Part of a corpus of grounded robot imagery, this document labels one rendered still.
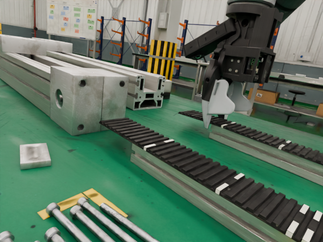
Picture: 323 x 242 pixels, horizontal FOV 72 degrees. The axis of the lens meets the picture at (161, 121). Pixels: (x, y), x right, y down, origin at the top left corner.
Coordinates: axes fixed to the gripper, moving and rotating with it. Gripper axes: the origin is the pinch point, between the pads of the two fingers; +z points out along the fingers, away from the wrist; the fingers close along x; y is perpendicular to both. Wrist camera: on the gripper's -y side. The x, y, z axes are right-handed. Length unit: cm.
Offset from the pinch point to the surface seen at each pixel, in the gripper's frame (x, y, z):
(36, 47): -16, -51, -7
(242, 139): -1.9, 7.4, 1.1
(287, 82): 442, -107, 9
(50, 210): -32.7, 5.6, 2.5
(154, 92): 1.6, -18.9, -0.9
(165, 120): -2.7, -10.1, 3.3
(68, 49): 4, -76, -7
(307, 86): 446, -75, 9
